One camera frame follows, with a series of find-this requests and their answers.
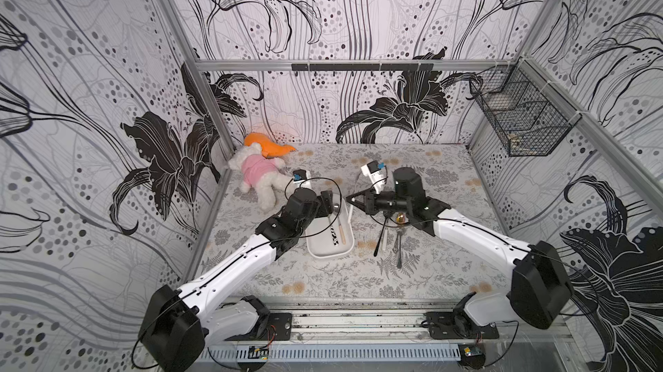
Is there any white rectangular storage tray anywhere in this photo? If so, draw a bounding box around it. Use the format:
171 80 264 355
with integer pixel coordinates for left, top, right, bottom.
304 193 355 260

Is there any white teddy bear pink shirt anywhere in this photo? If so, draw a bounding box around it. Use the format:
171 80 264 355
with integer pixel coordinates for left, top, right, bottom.
228 142 294 211

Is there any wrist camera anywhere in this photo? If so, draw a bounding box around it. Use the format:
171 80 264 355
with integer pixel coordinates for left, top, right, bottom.
293 169 312 189
361 161 388 187

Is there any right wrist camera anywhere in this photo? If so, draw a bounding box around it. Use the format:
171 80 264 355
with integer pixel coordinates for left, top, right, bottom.
361 161 388 187

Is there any plain silver spoon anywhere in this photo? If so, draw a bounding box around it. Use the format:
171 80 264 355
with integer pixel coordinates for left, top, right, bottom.
394 230 405 269

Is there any black bar on rail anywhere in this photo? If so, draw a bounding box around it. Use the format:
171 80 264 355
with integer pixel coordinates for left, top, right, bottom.
291 63 433 71

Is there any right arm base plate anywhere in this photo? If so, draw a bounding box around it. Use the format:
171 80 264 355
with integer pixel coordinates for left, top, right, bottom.
421 312 500 342

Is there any orange plush toy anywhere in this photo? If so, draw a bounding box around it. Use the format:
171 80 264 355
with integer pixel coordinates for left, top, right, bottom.
243 132 296 158

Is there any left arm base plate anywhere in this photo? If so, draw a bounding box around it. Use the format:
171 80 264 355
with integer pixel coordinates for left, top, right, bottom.
226 313 293 342

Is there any aluminium front rail frame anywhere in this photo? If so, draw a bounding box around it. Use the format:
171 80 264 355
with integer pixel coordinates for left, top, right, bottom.
149 298 576 344

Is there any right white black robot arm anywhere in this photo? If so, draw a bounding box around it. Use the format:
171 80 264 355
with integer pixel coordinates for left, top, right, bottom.
345 168 574 337

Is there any spoon with beige handle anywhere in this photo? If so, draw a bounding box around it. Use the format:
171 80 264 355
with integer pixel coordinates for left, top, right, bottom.
333 204 346 245

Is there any black wire basket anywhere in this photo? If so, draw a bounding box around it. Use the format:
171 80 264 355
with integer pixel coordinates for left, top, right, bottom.
470 65 579 157

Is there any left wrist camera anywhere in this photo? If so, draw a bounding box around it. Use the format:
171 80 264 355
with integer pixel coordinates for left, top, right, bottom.
293 169 312 189

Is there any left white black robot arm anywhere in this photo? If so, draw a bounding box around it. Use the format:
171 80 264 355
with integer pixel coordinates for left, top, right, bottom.
136 187 334 371

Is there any white slotted cable duct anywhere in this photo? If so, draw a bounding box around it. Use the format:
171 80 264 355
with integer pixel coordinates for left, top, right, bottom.
198 343 461 364

